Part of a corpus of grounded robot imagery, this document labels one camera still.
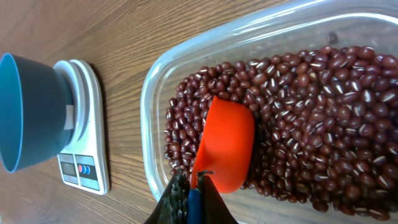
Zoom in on red measuring scoop blue handle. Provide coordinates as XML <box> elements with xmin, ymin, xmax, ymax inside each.
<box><xmin>187</xmin><ymin>96</ymin><xmax>255</xmax><ymax>223</ymax></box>

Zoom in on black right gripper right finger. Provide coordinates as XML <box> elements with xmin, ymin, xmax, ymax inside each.
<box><xmin>197</xmin><ymin>170</ymin><xmax>238</xmax><ymax>224</ymax></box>

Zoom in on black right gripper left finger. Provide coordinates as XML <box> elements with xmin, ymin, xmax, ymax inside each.
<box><xmin>144</xmin><ymin>174</ymin><xmax>190</xmax><ymax>224</ymax></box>

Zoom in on clear plastic food container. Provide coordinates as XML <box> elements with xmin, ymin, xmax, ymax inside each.
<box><xmin>141</xmin><ymin>1</ymin><xmax>397</xmax><ymax>223</ymax></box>

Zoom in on red beans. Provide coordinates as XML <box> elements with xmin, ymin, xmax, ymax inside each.
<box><xmin>164</xmin><ymin>46</ymin><xmax>397</xmax><ymax>221</ymax></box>

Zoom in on white digital kitchen scale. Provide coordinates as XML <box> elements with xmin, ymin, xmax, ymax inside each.
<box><xmin>53</xmin><ymin>59</ymin><xmax>110</xmax><ymax>195</ymax></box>

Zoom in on blue plastic bowl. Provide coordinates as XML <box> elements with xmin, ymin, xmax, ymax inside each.
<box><xmin>1</xmin><ymin>53</ymin><xmax>73</xmax><ymax>173</ymax></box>

